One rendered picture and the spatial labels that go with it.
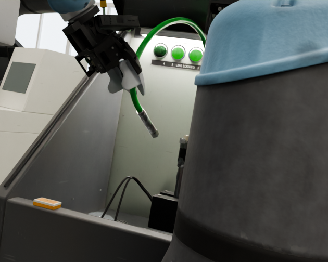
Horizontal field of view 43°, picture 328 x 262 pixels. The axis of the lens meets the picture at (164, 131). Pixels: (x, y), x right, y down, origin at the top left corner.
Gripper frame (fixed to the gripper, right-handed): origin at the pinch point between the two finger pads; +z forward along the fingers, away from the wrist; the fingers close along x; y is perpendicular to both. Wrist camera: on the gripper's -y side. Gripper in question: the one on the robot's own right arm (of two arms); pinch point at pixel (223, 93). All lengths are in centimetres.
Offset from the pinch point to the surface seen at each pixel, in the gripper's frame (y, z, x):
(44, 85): -245, 0, -199
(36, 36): -474, -75, -377
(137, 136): -57, 15, -36
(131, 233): -3.1, 29.1, -13.8
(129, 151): -57, 20, -38
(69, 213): -3.9, 28.8, -28.0
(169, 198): -24.7, 25.7, -13.0
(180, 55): -56, -13, -25
